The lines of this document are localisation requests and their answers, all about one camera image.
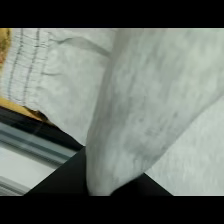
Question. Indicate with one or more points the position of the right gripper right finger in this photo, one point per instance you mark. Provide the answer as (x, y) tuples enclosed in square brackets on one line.
[(143, 186)]

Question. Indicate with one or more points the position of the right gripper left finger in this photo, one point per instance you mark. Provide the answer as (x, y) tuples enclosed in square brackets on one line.
[(63, 181)]

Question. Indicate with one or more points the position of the white pants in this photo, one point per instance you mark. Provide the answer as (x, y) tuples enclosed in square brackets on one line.
[(140, 100)]

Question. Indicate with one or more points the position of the silver frame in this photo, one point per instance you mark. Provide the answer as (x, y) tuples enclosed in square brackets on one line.
[(30, 156)]

